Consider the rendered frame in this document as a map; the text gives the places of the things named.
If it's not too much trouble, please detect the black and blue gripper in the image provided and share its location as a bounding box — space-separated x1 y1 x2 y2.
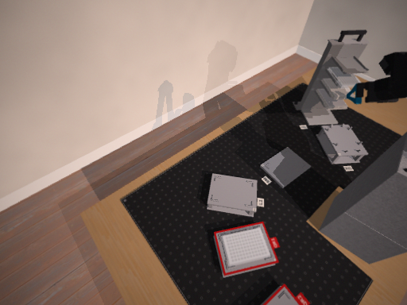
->
347 79 399 104

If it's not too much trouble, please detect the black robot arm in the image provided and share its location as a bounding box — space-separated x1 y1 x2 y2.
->
374 52 407 98

